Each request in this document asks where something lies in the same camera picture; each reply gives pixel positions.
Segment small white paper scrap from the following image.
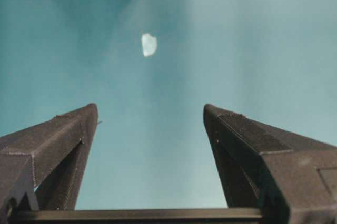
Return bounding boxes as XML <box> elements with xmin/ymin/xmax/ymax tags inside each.
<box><xmin>141</xmin><ymin>33</ymin><xmax>158</xmax><ymax>57</ymax></box>

